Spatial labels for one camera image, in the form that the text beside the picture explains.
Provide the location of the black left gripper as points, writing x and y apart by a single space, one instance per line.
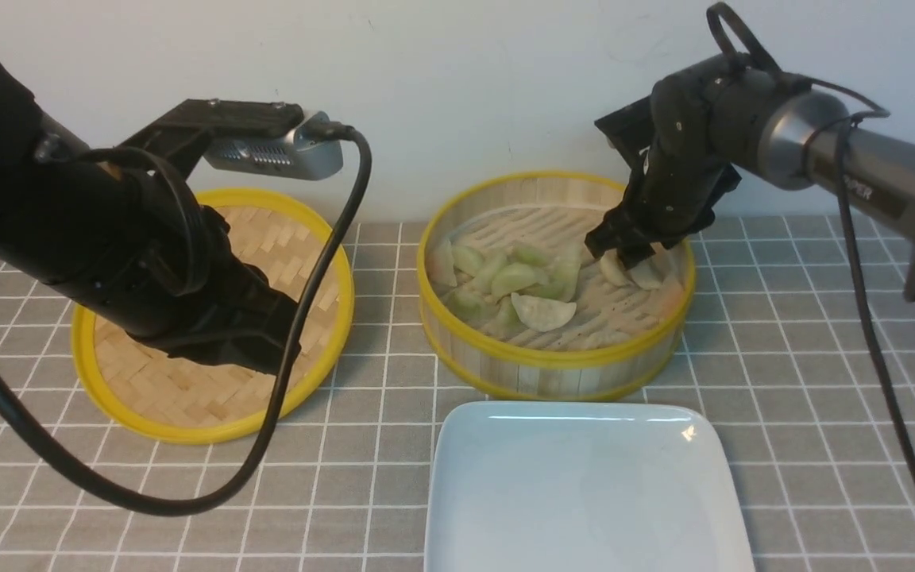
236 318

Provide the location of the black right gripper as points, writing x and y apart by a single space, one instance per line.
675 176

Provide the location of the pale front dumpling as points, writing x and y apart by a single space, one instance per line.
542 314

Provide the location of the white dumpling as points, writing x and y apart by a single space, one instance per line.
612 270
652 274

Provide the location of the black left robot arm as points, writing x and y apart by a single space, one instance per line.
134 246

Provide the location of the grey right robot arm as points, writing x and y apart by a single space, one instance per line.
793 132

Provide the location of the white square plate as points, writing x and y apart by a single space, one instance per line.
559 486

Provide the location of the pinkish dumpling far right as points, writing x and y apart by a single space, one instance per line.
668 298

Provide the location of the green dumpling right centre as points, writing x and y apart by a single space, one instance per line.
563 273

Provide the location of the woven bamboo steamer lid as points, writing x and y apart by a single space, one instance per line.
181 402

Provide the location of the yellow rimmed bamboo steamer basket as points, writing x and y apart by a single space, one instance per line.
613 346

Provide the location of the green dumpling back left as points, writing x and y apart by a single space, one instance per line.
467 260

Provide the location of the grey checked tablecloth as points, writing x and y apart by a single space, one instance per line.
773 356

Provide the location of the green dumpling low left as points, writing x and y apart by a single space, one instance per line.
470 306

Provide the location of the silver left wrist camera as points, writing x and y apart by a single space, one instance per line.
276 139

